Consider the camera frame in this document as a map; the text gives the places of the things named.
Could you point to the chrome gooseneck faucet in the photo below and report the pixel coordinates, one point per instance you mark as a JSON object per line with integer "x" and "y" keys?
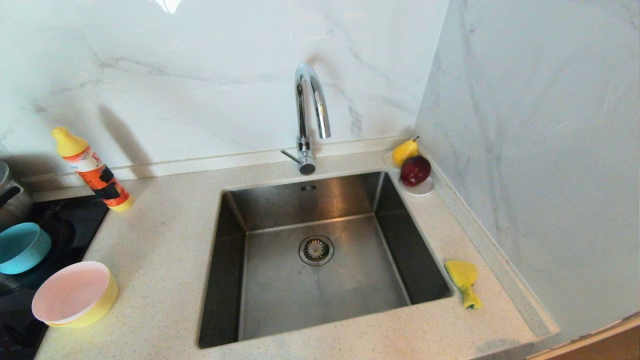
{"x": 302, "y": 115}

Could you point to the yellow green sponge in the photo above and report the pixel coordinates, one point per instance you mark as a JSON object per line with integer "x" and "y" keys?
{"x": 462, "y": 275}

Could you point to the orange dish soap bottle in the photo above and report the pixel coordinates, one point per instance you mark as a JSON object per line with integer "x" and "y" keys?
{"x": 97, "y": 175}

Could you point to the yellow plastic bowl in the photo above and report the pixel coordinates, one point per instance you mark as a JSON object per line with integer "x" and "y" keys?
{"x": 102, "y": 307}

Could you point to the pink plastic bowl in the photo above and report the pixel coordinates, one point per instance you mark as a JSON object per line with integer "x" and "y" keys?
{"x": 72, "y": 292}

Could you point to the blue plastic bowl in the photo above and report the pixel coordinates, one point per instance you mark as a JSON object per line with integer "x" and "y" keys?
{"x": 22, "y": 247}

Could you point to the stainless steel sink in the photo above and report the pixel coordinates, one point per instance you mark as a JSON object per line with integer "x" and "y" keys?
{"x": 350, "y": 290}

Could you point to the round metal drain strainer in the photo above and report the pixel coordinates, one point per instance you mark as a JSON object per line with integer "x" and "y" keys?
{"x": 316, "y": 250}

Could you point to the yellow pear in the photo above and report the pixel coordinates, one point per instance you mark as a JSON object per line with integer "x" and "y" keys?
{"x": 404, "y": 151}

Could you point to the dark red apple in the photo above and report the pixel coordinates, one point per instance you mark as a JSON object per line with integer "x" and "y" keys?
{"x": 416, "y": 170}

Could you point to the small white dish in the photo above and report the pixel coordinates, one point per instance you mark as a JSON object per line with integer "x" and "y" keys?
{"x": 420, "y": 190}

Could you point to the black induction cooktop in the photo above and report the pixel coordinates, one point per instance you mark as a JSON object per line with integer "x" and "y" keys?
{"x": 65, "y": 230}

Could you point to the stainless steel pot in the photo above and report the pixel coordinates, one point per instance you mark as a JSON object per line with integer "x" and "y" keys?
{"x": 12, "y": 205}

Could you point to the brown wooden panel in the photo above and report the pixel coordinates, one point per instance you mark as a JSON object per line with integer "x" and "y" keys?
{"x": 605, "y": 345}

